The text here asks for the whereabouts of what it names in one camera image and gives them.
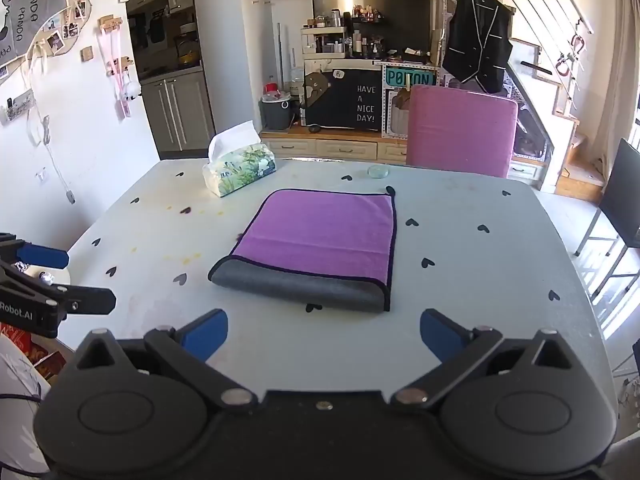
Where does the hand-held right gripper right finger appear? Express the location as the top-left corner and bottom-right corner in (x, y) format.
(389, 308), (577, 408)

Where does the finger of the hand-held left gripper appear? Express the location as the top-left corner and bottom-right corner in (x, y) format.
(0, 232), (70, 271)
(0, 260), (117, 316)

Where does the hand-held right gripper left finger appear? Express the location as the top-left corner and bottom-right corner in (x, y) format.
(74, 308), (259, 409)

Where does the purple and grey towel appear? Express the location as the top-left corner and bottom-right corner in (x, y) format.
(207, 187), (399, 313)

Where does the red box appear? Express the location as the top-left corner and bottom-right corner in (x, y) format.
(0, 322), (67, 387)

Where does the white cloth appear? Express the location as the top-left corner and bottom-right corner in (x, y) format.
(0, 334), (53, 477)

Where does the floral tissue pack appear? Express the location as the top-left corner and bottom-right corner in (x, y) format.
(201, 121), (277, 199)

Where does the grey kitchen cabinet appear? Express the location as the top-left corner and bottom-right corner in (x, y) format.
(139, 67), (217, 154)

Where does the pink chair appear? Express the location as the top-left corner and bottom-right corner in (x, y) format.
(405, 84), (520, 179)

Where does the cream drawer cabinet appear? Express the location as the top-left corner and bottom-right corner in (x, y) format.
(260, 126), (547, 184)

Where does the black folding chair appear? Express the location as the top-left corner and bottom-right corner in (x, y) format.
(574, 137), (640, 307)

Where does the white perforated box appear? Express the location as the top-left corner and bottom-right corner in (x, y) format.
(382, 62), (442, 139)

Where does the grey trash bin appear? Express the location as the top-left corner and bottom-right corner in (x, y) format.
(258, 94), (297, 131)

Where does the wooden staircase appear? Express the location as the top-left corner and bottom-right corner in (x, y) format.
(509, 35), (607, 202)

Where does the grey cloth banner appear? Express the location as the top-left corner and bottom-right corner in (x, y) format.
(0, 0), (72, 67)

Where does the black lettered board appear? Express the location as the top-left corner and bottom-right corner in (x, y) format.
(303, 67), (384, 131)

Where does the teal sign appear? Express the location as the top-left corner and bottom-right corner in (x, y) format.
(384, 67), (436, 89)

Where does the black vest with white trim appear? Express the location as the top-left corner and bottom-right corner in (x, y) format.
(442, 0), (516, 95)

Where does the white shelf organiser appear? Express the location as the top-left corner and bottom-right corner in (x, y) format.
(300, 25), (352, 59)

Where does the white cable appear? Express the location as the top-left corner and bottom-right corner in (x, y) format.
(21, 57), (77, 206)

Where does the pink strap with plush toy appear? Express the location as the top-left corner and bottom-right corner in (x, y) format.
(99, 24), (142, 122)

